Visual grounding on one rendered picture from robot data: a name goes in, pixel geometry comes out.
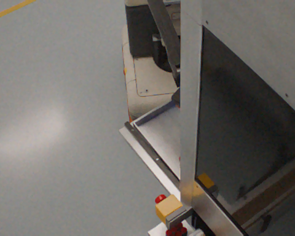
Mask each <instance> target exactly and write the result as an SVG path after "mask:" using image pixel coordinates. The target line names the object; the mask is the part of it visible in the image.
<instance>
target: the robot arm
mask: <svg viewBox="0 0 295 236"><path fill-rule="evenodd" d="M146 1H147V3H148V5H149V8H150V10H151V13H152V16H153V17H154V20H155V22H156V25H157V27H158V29H159V32H160V35H161V37H162V40H163V43H164V44H165V48H166V51H167V57H168V62H169V64H170V66H171V67H172V70H173V72H172V73H171V74H172V75H173V78H174V81H175V83H176V86H177V88H179V89H177V91H176V92H175V93H174V94H173V95H172V96H171V100H174V102H175V105H176V106H177V107H178V108H179V109H180V65H178V66H175V65H177V64H178V63H180V62H181V43H180V41H179V38H178V35H177V33H176V31H175V28H174V26H173V23H172V21H171V18H170V16H169V13H168V11H167V8H166V7H165V4H164V1H163V0H146Z"/></svg>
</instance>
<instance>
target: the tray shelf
mask: <svg viewBox="0 0 295 236"><path fill-rule="evenodd" d="M169 101H171V99H170V100H168V101H166V102H165V103H167V102H169ZM165 103H163V104H161V105H159V106H162V105H164V104H165ZM159 106H158V107H159ZM158 107H156V108H158ZM156 108H154V109H153V110H152V111H154V110H155V109H156ZM152 111H149V112H148V113H150V112H152ZM148 113H146V114H148ZM146 114H145V115H146ZM145 115H143V116H145ZM143 116H141V117H143ZM141 117H139V118H137V119H140V118H141ZM137 119H135V121H136V120H137ZM135 121H133V122H135ZM133 122H132V123H130V124H131V125H132V126H133ZM119 134H120V135H121V137H122V138H123V139H125V141H126V142H127V144H128V145H129V146H130V147H131V148H132V149H133V151H134V152H135V153H136V155H137V156H138V157H139V158H140V159H141V160H142V162H143V163H144V165H145V166H146V167H147V169H148V170H150V171H151V173H152V174H153V175H154V177H155V178H156V180H158V182H159V183H160V184H161V185H162V186H163V187H164V188H165V190H166V191H167V192H168V194H169V195H172V194H174V195H175V196H176V198H177V199H178V200H179V201H180V192H179V190H178V189H177V188H176V186H175V185H174V184H173V183H172V182H171V181H170V180H169V179H168V178H167V177H166V174H165V173H164V172H163V171H162V170H161V169H160V168H159V167H158V166H157V165H156V164H155V162H154V161H153V159H152V158H151V157H149V155H148V154H147V153H146V151H145V150H144V149H143V147H142V146H141V145H140V144H139V143H138V142H137V140H136V139H135V138H134V137H133V135H132V134H131V133H130V132H129V130H128V129H127V128H126V127H122V128H121V129H119Z"/></svg>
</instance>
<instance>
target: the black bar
mask: <svg viewBox="0 0 295 236"><path fill-rule="evenodd" d="M125 126H126V128H127V129H128V130H129V132H130V133H131V134H132V135H133V137H134V138H135V139H136V140H137V142H138V143H139V144H140V145H141V146H142V147H143V149H144V150H145V151H146V153H147V154H148V155H149V157H151V158H152V159H153V161H154V162H155V164H156V165H157V166H158V167H159V168H160V169H161V170H162V171H163V172H164V173H165V174H166V177H167V178H168V179H169V180H170V181H171V182H172V183H173V184H174V185H175V186H176V188H177V189H178V190H179V192H180V182H179V181H178V180H177V179H176V178H175V176H174V174H173V173H171V171H170V170H169V169H168V168H167V167H166V166H165V164H164V163H163V162H162V161H161V160H160V159H159V158H158V156H157V155H156V154H155V153H154V151H153V150H152V149H151V148H150V147H149V146H148V145H147V143H146V142H145V140H144V139H143V138H142V137H141V136H140V135H139V134H138V133H137V132H136V130H135V129H134V128H133V126H132V125H131V124H130V123H129V121H128V122H126V123H125Z"/></svg>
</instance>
